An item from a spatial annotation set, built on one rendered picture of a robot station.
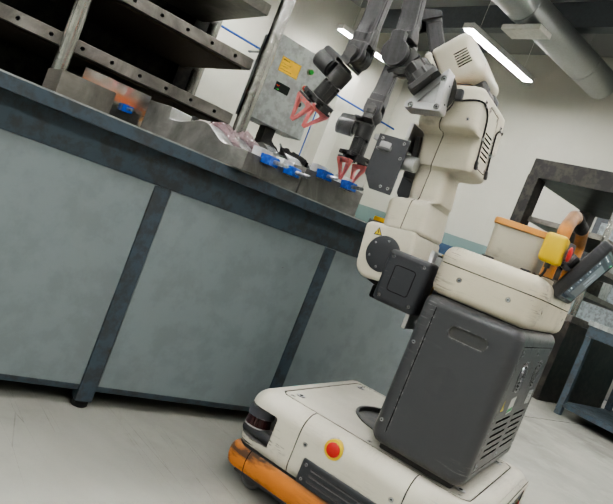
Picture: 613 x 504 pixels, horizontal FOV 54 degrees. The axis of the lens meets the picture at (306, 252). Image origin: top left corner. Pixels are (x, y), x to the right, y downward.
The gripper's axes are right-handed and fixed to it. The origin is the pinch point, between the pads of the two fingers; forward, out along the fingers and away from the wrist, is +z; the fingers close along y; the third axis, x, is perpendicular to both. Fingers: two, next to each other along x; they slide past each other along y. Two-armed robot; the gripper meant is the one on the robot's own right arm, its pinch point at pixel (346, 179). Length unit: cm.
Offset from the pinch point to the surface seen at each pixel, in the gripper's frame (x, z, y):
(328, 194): 1.1, 7.1, 5.7
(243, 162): 11.6, 9.4, 45.8
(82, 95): -13, 8, 86
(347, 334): 2, 51, -25
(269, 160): 13.0, 6.0, 39.0
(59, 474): 35, 92, 75
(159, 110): -30, 2, 58
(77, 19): -75, -20, 81
